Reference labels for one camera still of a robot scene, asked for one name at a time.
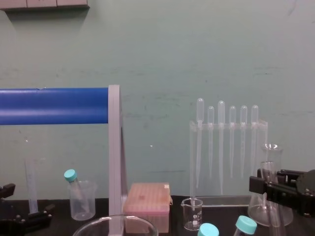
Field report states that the pink pipette tip box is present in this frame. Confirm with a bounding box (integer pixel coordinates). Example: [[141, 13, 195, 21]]
[[123, 182, 173, 234]]

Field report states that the clear glass test tube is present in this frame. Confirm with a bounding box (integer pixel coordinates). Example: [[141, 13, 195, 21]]
[[260, 161, 287, 236]]

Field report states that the clear glass conical flask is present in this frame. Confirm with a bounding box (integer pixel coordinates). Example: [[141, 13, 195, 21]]
[[247, 144, 294, 227]]

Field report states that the clear acrylic pipette rack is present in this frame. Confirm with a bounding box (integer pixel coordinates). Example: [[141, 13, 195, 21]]
[[189, 119, 269, 207]]

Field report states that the clear plastic beaker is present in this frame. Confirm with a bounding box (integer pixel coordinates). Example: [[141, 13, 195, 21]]
[[67, 180, 98, 221]]

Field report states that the pale wall shelf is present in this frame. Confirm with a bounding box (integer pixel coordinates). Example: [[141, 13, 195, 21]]
[[0, 0, 91, 12]]

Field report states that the teal capped centrifuge tube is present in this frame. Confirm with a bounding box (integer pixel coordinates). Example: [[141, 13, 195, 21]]
[[63, 169, 86, 213], [197, 223, 220, 236], [231, 215, 258, 236]]

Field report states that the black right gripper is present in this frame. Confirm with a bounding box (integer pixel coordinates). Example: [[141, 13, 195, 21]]
[[249, 168, 315, 218]]

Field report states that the clear plastic transfer pipette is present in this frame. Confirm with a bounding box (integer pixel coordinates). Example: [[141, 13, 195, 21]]
[[251, 105, 259, 181]]

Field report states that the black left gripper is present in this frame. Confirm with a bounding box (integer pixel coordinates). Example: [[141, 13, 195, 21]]
[[0, 183, 55, 236]]

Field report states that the blue cylinder roll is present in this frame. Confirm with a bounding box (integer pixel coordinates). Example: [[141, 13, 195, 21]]
[[0, 88, 109, 125]]

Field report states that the small clear glass beaker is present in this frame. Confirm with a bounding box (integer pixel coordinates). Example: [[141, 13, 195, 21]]
[[181, 198, 204, 232]]

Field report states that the clear plastic graduated cylinder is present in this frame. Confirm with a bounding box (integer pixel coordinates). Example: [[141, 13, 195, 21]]
[[24, 157, 39, 215]]

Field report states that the grey upright stand plate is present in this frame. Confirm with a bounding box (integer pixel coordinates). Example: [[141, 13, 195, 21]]
[[108, 85, 128, 236]]

